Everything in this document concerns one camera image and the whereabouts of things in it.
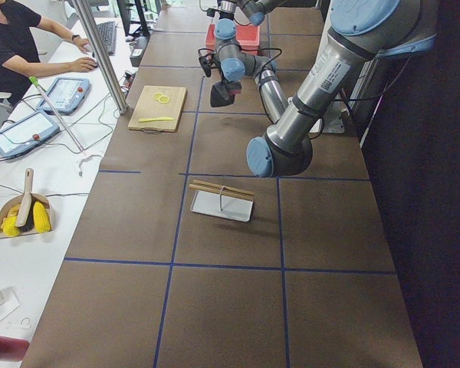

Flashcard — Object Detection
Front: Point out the bamboo cutting board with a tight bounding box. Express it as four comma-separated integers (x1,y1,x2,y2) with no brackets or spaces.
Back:
128,85,187,133

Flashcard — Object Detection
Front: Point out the black keyboard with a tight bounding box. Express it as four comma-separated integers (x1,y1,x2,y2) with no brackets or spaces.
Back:
97,21,117,55

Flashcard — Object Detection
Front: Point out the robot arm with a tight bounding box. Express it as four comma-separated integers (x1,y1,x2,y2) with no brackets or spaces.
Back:
215,0,330,26
209,0,439,177

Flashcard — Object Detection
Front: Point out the white rack tray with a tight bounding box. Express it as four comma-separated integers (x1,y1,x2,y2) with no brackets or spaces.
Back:
190,190,254,222

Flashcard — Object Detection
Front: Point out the seated person black shirt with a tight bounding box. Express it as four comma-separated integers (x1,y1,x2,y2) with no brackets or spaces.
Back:
0,1,97,105

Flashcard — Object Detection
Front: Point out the grey and pink cloth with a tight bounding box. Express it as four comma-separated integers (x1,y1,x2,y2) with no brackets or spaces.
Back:
210,81,242,107

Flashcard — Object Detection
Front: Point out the teach pendant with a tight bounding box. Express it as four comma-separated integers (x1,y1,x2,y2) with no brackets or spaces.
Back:
0,111,60,158
46,77,90,116

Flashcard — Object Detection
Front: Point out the near teach pendant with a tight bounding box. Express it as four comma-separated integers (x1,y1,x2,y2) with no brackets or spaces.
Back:
0,111,60,158

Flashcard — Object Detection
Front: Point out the inner wooden rack rod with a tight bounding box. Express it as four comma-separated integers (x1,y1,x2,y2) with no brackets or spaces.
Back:
189,184,254,200

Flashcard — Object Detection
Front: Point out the near power strip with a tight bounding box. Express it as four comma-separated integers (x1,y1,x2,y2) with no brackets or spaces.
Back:
122,71,136,90

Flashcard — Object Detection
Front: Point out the far teach pendant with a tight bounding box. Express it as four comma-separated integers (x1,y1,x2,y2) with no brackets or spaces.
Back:
46,77,90,116

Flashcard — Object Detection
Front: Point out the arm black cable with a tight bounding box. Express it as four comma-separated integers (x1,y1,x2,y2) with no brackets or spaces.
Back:
197,46,284,70

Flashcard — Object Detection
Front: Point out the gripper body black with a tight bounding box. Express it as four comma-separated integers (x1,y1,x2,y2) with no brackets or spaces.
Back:
222,79,241,92

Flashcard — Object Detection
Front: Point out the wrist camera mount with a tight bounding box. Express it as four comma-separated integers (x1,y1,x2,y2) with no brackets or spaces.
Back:
199,54,217,77

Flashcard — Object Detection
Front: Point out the pink plastic bin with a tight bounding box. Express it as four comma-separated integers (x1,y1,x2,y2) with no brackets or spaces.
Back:
205,24,260,55

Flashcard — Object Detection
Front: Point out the yellow plastic knife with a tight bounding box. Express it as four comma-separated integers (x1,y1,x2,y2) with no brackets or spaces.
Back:
138,117,174,123

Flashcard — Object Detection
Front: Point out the aluminium frame post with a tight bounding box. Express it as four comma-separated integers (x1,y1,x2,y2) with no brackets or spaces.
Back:
71,0,129,115

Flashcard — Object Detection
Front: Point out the outer wooden rack rod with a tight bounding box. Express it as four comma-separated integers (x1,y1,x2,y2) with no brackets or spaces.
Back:
190,179,255,196

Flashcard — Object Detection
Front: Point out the wooden rack rod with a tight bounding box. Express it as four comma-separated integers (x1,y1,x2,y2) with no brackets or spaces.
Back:
189,184,254,200
190,179,255,196

